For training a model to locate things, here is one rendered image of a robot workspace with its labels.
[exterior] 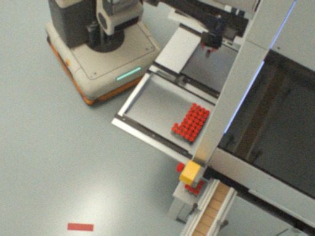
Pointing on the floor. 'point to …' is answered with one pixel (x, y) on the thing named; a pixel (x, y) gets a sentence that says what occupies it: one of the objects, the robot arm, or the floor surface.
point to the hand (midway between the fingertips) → (207, 50)
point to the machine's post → (239, 79)
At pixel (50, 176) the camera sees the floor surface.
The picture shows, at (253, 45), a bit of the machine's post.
